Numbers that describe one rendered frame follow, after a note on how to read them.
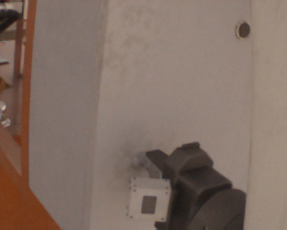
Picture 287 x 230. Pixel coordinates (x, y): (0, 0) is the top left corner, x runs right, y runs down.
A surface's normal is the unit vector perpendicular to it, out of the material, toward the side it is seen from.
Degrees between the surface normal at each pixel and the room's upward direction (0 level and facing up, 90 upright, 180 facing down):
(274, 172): 93
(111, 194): 90
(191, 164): 90
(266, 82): 93
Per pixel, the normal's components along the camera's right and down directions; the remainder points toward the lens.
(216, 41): 0.52, 0.38
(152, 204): 0.04, 0.39
